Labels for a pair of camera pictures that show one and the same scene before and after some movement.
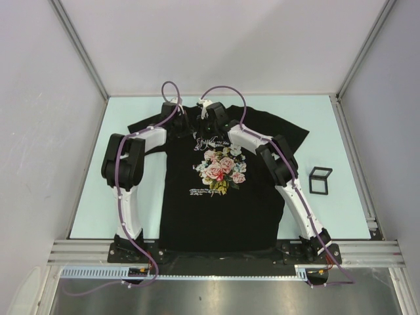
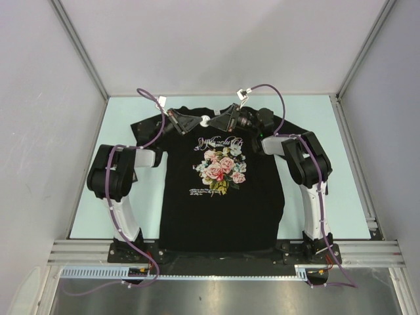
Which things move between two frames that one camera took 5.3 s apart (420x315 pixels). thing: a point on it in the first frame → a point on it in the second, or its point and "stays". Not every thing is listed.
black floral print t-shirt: [218, 194] stays
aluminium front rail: [353, 252] stays
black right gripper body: [207, 128] → [244, 121]
